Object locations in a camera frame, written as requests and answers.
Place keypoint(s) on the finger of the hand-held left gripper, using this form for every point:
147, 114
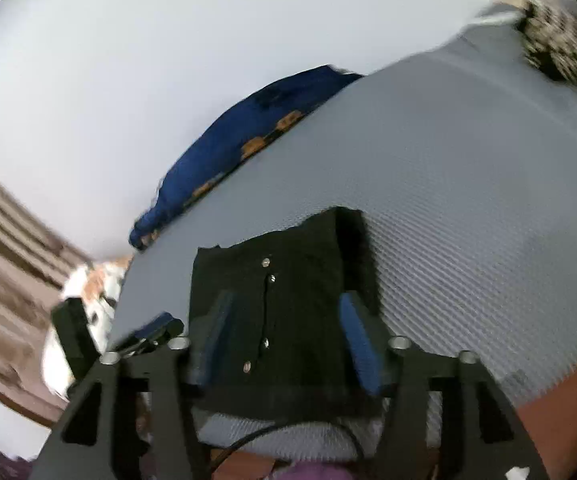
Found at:
154, 326
74, 332

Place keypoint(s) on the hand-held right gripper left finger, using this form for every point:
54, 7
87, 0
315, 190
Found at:
218, 332

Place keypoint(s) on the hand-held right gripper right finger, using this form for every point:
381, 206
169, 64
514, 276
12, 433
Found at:
363, 345

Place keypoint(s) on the black pants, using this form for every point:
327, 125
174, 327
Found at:
298, 285

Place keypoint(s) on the white and orange plush toy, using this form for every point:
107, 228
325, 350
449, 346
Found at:
93, 285

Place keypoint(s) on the brown striped cloth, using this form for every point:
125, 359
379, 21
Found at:
8, 260

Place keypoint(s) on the purple cloth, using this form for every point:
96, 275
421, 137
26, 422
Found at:
313, 472

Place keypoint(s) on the blue cloth with orange print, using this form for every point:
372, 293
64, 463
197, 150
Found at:
218, 160

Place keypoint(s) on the grey textured mattress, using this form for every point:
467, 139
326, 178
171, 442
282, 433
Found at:
468, 185

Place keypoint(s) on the person's bare leg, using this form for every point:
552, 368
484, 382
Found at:
568, 420

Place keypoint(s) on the black and white striped blanket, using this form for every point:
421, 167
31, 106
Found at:
568, 45

